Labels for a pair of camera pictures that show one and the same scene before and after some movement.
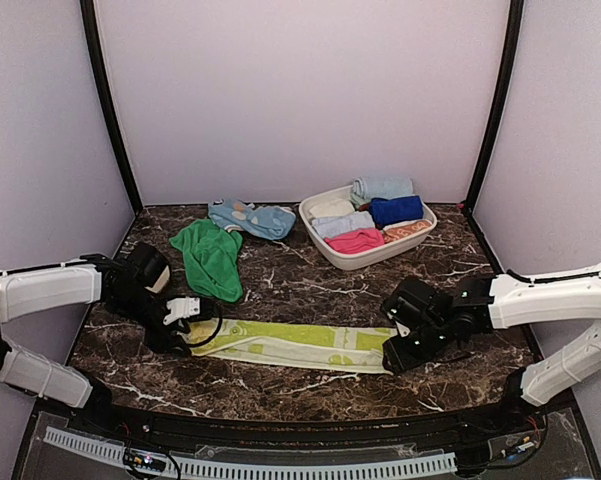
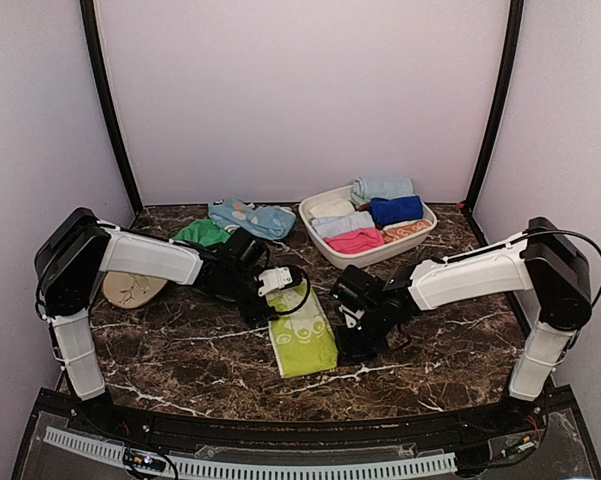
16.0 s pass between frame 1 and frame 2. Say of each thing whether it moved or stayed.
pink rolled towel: stayed
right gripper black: moved
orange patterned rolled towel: stayed
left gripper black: moved
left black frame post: stayed
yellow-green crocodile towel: moved
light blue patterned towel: stayed
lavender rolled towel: stayed
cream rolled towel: stayed
